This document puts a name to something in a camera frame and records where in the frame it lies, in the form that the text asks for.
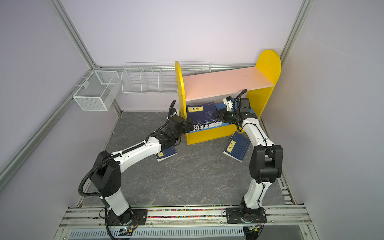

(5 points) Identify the white booklet black text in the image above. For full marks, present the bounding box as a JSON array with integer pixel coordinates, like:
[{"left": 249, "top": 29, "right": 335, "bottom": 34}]
[{"left": 191, "top": 122, "right": 222, "bottom": 133}]

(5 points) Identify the blue book front stack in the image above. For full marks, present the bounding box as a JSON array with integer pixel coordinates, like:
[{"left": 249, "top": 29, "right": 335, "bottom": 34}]
[{"left": 193, "top": 119, "right": 223, "bottom": 126}]

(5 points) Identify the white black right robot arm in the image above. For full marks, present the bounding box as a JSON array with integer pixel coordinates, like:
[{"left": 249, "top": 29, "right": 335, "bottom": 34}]
[{"left": 214, "top": 90, "right": 283, "bottom": 218}]

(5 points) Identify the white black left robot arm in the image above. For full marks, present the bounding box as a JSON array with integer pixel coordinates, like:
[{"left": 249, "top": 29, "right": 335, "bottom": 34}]
[{"left": 78, "top": 101, "right": 194, "bottom": 223}]

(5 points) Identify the yellow pink blue bookshelf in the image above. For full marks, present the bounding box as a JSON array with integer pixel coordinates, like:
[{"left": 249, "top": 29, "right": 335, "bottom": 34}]
[{"left": 174, "top": 49, "right": 282, "bottom": 146}]

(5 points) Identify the blue book under eye book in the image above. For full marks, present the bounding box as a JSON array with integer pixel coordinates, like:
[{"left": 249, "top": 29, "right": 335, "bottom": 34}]
[{"left": 156, "top": 147, "right": 177, "bottom": 162}]

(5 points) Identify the white mesh box basket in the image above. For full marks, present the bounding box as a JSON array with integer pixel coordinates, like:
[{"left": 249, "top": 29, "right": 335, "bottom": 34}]
[{"left": 73, "top": 71, "right": 122, "bottom": 112}]

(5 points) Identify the white wire rack basket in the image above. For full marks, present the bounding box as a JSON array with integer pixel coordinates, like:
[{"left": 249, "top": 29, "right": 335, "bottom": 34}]
[{"left": 120, "top": 61, "right": 212, "bottom": 96}]

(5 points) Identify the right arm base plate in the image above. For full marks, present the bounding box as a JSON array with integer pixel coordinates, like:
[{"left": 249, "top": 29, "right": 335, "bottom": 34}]
[{"left": 225, "top": 207, "right": 267, "bottom": 224}]

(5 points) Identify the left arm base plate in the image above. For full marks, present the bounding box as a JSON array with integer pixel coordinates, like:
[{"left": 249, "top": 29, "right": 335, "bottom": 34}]
[{"left": 107, "top": 209, "right": 148, "bottom": 226}]

